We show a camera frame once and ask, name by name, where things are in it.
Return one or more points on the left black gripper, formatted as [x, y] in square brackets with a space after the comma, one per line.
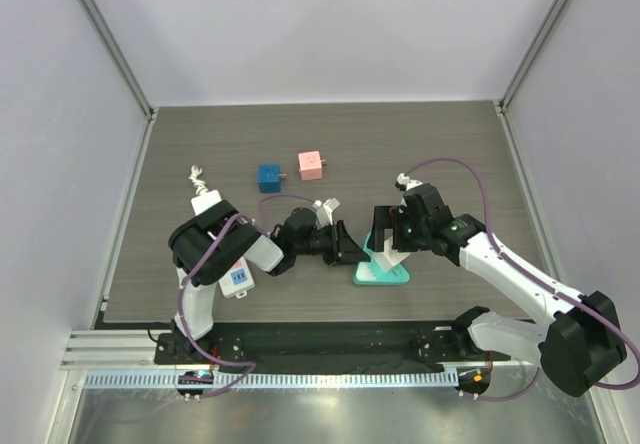
[342, 249]

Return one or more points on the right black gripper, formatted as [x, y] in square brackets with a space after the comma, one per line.
[386, 221]

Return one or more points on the teal triangular socket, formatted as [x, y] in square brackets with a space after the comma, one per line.
[369, 274]

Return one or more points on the white cube plug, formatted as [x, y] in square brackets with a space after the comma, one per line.
[389, 257]

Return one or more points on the pink cube plug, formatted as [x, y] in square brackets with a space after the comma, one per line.
[311, 165]

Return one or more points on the blue cube plug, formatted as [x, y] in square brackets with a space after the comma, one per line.
[270, 178]

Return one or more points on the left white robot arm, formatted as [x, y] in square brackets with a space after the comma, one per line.
[206, 247]

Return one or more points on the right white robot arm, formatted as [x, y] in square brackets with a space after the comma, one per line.
[574, 338]

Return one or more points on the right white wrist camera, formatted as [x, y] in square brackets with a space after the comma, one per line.
[407, 181]

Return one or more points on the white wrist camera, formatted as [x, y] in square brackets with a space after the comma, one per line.
[407, 181]
[324, 211]

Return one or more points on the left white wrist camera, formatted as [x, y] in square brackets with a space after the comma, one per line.
[324, 211]

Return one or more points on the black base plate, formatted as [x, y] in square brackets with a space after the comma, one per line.
[339, 348]

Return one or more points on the white slotted cable duct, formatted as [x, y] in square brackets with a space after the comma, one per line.
[175, 379]

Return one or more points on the aluminium frame rail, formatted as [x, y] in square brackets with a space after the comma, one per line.
[128, 348]

